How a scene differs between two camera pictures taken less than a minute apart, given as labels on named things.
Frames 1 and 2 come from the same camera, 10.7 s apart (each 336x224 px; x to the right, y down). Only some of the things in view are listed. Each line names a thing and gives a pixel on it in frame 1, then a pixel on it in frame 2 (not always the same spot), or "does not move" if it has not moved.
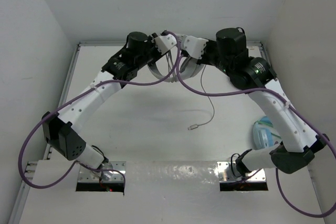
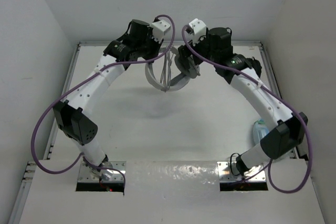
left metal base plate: [109, 171] does not move
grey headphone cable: [192, 126] -> [166, 75]
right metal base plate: [229, 171] does not move
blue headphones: [264, 134] does not move
